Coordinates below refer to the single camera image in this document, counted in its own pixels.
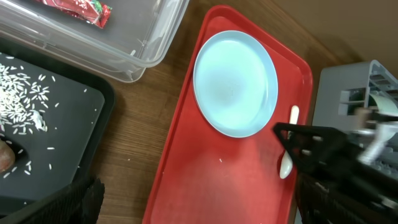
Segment orange carrot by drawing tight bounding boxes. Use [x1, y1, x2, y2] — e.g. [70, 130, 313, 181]
[0, 141, 15, 173]

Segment clear plastic bin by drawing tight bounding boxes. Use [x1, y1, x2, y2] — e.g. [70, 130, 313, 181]
[1, 0, 189, 83]

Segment black plastic tray bin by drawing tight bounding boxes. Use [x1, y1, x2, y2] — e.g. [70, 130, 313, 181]
[1, 39, 116, 216]

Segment green bowl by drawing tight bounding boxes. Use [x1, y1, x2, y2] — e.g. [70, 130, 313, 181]
[368, 94, 397, 116]

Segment grey dishwasher rack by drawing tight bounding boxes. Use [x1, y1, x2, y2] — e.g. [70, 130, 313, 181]
[299, 60, 397, 194]

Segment red serving tray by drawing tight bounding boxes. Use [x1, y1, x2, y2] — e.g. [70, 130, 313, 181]
[143, 5, 313, 224]

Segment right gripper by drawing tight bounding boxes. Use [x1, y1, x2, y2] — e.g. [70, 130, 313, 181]
[273, 123, 397, 215]

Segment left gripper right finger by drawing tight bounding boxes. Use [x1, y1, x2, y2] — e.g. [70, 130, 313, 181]
[295, 174, 397, 224]

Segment red snack wrapper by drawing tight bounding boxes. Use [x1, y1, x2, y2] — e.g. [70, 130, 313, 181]
[37, 0, 113, 29]

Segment light blue plate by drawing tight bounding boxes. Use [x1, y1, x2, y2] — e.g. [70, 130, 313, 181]
[193, 30, 279, 138]

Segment white rice leftovers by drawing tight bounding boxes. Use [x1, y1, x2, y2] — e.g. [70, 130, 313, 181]
[0, 55, 97, 180]

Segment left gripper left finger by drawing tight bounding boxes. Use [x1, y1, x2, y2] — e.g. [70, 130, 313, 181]
[1, 177, 105, 224]

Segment white plastic spoon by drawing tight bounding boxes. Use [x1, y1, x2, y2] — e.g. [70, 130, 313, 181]
[279, 105, 300, 180]

